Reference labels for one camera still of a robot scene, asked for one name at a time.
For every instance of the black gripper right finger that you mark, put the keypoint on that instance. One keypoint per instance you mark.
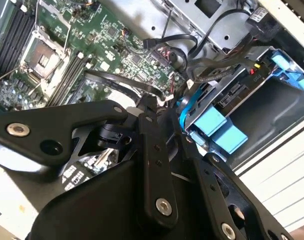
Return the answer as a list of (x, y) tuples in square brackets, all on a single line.
[(208, 178)]

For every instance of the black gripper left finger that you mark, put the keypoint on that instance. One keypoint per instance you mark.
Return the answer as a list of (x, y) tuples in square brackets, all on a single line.
[(66, 120)]

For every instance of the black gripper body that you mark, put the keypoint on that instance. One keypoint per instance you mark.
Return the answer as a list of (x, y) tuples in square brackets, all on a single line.
[(104, 205)]

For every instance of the hard disk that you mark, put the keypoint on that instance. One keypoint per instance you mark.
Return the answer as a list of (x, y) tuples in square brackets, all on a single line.
[(211, 122)]

